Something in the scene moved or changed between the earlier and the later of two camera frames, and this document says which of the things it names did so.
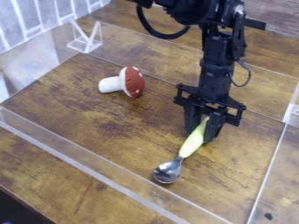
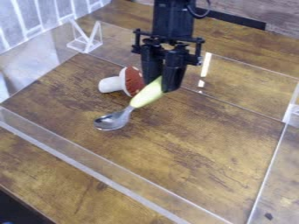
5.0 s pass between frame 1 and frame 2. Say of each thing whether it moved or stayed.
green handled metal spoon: moved
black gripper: moved
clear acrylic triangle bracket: stayed
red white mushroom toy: stayed
